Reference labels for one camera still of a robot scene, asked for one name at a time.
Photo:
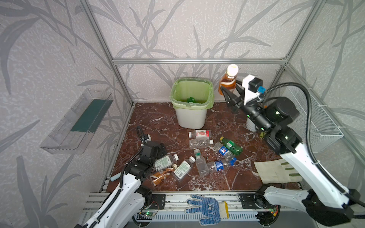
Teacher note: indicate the green bottle yellow cap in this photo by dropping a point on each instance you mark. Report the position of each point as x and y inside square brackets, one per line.
[231, 146]

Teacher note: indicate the green bin liner bag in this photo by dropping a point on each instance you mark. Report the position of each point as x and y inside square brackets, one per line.
[199, 88]

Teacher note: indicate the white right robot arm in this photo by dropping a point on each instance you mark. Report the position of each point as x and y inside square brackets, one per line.
[327, 201]

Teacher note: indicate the blue label pepsi bottle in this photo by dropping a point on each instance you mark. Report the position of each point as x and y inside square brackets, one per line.
[223, 151]

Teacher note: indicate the potted artificial flower plant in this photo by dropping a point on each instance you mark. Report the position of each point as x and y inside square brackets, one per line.
[250, 125]

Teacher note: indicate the light blue spatula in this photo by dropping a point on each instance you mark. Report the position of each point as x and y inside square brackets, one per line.
[115, 177]

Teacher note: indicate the white wire mesh basket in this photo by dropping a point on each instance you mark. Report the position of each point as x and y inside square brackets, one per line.
[323, 130]

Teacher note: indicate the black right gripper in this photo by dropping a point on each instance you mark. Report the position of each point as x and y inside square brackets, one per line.
[239, 100]

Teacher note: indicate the brown tea bottle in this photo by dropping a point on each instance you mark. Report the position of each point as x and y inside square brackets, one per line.
[159, 177]
[229, 79]

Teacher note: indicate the green circuit board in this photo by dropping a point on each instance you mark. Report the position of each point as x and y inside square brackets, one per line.
[147, 214]

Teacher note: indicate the clear wall shelf tray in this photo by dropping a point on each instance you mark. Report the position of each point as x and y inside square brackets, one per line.
[76, 129]

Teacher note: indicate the blue label crushed bottle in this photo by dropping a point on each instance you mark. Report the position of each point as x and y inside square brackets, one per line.
[220, 165]

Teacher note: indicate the clear unlabelled bottle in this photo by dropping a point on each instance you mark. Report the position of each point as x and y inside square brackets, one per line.
[200, 143]

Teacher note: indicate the guava juice bottle red label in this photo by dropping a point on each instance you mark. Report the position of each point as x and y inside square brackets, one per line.
[200, 134]

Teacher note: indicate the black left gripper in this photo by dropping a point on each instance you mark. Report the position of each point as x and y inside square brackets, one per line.
[147, 142]

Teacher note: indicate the blue dotted work glove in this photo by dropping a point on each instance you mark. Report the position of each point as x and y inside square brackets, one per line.
[212, 210]

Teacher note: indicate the white plastic trash bin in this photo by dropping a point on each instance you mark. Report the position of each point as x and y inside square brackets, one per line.
[192, 119]

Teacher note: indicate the white label bottle left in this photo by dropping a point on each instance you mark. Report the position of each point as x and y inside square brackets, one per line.
[166, 161]

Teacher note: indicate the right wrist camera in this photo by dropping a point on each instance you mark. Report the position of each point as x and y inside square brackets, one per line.
[253, 88]

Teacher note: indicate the clear bottle green cap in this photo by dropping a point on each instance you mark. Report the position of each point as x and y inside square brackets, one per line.
[201, 164]

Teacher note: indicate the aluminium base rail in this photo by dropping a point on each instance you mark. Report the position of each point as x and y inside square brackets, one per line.
[171, 207]

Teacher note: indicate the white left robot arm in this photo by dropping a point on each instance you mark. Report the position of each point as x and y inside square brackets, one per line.
[129, 196]

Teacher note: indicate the beige striped oven mitt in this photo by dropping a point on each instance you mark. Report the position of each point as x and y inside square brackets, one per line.
[277, 171]

